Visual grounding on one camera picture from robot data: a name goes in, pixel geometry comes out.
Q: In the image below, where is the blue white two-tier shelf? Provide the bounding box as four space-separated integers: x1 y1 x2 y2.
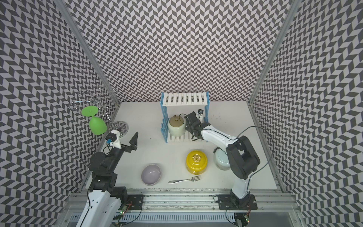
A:
160 92 210 143

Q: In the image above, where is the white pale blue tea canister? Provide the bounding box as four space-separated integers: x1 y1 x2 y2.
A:
213 148 230 171

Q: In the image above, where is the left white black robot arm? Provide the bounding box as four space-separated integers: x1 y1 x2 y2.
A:
77 130 139 227

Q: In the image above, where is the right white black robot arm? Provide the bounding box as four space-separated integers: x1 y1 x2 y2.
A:
184 112 261 201

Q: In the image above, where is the cream canister with olive lid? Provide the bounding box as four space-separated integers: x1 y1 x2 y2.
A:
168 115 186 137

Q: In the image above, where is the green plastic wine glass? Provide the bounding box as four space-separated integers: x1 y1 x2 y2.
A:
81 106 108 135

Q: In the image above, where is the lilac bowl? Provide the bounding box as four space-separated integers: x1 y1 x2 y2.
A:
141 164 162 186

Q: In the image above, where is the silver fork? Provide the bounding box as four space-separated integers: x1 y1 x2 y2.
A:
168 176 201 184

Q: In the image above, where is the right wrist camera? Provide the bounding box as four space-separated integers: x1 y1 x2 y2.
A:
197 109 204 122

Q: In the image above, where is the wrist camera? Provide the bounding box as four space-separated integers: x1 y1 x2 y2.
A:
197 109 204 122
105 130 121 149

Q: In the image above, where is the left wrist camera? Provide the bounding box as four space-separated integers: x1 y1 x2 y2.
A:
105 130 121 149

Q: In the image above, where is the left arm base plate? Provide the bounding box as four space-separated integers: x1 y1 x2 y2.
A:
118 194 144 212

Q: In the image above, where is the metal wire glass rack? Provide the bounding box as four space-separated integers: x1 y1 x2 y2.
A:
68 89 129 137

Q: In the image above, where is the aluminium front rail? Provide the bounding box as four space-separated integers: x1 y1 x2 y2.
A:
63 188 301 213

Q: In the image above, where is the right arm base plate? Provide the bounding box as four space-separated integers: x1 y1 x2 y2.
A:
216 194 258 211

